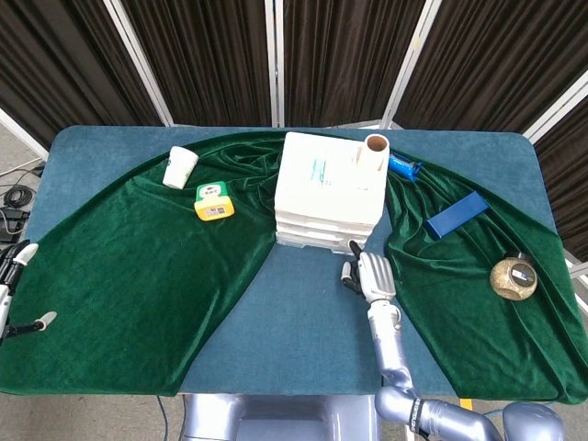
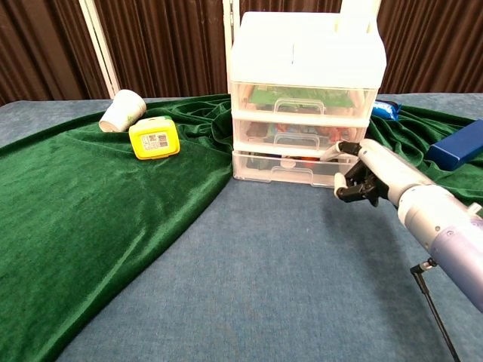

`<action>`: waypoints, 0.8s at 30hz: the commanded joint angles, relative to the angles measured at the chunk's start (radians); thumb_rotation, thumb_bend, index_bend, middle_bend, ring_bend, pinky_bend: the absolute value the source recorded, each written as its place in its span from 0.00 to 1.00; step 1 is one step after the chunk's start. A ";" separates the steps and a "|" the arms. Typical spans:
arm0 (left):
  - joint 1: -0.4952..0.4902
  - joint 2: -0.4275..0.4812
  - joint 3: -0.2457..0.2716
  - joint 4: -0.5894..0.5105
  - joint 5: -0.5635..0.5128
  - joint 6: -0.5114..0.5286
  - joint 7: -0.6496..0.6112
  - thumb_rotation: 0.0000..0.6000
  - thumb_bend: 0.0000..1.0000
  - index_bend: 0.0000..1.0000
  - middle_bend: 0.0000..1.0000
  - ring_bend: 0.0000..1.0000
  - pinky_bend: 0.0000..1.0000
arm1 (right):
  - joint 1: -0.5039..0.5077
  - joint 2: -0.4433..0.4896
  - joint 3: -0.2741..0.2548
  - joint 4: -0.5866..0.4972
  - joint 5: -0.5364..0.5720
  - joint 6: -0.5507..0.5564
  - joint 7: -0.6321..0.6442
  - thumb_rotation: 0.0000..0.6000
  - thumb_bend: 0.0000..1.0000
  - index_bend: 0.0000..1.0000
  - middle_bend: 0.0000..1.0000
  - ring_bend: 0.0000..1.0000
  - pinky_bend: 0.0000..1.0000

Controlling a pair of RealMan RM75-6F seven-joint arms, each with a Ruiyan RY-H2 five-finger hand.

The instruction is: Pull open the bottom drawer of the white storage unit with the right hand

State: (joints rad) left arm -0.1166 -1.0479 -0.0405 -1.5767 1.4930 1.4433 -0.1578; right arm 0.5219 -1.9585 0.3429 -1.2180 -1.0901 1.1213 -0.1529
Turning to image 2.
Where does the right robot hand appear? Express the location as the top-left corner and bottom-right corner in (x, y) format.
(320, 139), (435, 207)

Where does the white plastic drawer unit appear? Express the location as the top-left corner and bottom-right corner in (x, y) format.
(229, 11), (388, 189)

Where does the dark blue box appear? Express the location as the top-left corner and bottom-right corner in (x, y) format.
(426, 119), (483, 170)

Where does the clear drawer with dark items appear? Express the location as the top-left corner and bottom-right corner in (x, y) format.
(232, 150), (359, 188)

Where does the clear drawer with colourful items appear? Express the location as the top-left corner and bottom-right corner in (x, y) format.
(232, 118), (369, 150)

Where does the clear drawer with green board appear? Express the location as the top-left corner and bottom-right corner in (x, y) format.
(230, 81), (379, 116)

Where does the yellow plastic box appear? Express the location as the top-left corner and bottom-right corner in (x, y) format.
(128, 116), (181, 161)

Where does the blue snack packet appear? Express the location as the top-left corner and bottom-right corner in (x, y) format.
(371, 100), (401, 121)

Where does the brown pleated curtain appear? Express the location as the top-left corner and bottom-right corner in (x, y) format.
(0, 0), (483, 106)

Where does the white paper cup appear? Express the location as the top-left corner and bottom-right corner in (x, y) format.
(98, 89), (147, 133)

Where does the green velvet cloth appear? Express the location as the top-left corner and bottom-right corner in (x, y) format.
(0, 93), (483, 362)

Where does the wide white frame post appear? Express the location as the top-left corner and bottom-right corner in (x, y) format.
(341, 0), (382, 18)

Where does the upright white frame post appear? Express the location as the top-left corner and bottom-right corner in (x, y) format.
(222, 0), (242, 95)

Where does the slanted white frame post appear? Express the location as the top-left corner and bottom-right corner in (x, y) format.
(78, 0), (122, 100)

